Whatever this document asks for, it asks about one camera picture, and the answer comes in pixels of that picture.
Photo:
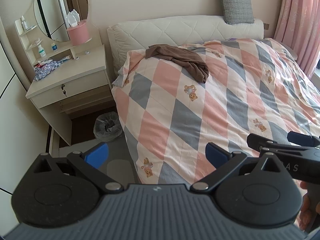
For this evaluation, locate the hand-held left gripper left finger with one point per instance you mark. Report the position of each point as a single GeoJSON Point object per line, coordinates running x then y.
{"type": "Point", "coordinates": [98, 154]}

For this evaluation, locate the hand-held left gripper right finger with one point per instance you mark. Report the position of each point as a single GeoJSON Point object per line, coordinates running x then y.
{"type": "Point", "coordinates": [214, 153]}

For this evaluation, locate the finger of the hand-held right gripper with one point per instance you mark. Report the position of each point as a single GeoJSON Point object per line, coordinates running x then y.
{"type": "Point", "coordinates": [300, 138]}
{"type": "Point", "coordinates": [257, 140]}

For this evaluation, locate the brown garment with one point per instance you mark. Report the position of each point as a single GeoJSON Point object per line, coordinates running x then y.
{"type": "Point", "coordinates": [185, 60]}

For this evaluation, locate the person's right hand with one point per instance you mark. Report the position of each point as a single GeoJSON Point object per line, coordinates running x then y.
{"type": "Point", "coordinates": [304, 212]}

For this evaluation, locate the checked pink grey duvet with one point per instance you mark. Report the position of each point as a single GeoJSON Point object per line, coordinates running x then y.
{"type": "Point", "coordinates": [200, 105]}

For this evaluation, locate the cream drawer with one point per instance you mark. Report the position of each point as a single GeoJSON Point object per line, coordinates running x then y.
{"type": "Point", "coordinates": [87, 86]}

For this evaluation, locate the keys in drawer lock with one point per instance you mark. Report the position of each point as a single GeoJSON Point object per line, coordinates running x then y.
{"type": "Point", "coordinates": [64, 91]}

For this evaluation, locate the cream dressing table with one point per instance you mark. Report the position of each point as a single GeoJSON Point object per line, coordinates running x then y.
{"type": "Point", "coordinates": [80, 65]}

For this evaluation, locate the white wardrobe door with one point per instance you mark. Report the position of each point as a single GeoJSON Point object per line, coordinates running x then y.
{"type": "Point", "coordinates": [10, 130]}

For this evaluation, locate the patterned blue white cloth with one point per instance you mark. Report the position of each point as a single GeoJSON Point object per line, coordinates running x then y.
{"type": "Point", "coordinates": [47, 70]}

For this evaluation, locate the white tube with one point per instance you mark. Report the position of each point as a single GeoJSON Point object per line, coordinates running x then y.
{"type": "Point", "coordinates": [65, 58]}

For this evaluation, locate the small bottle blue label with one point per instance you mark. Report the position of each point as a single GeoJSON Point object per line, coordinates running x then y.
{"type": "Point", "coordinates": [54, 48]}

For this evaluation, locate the white bottle teal label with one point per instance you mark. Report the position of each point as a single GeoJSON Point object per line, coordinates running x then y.
{"type": "Point", "coordinates": [42, 51]}

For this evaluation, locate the pink curtain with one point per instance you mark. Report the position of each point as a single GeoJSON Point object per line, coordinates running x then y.
{"type": "Point", "coordinates": [300, 17]}

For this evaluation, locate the pink tissue box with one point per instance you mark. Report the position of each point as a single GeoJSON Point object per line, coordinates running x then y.
{"type": "Point", "coordinates": [78, 33]}

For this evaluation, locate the white quilted headboard cushion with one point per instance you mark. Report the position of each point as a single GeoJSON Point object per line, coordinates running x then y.
{"type": "Point", "coordinates": [175, 30]}

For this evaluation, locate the white tissue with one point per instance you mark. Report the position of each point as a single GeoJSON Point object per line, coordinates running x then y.
{"type": "Point", "coordinates": [72, 18]}

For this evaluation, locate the grey woven pillow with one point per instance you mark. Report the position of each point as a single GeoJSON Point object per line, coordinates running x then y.
{"type": "Point", "coordinates": [236, 2]}

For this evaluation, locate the small clear bottle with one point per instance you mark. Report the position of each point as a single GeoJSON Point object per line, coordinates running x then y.
{"type": "Point", "coordinates": [24, 23]}

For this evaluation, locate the oval mirror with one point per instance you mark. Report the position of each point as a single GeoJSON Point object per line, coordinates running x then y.
{"type": "Point", "coordinates": [50, 10]}

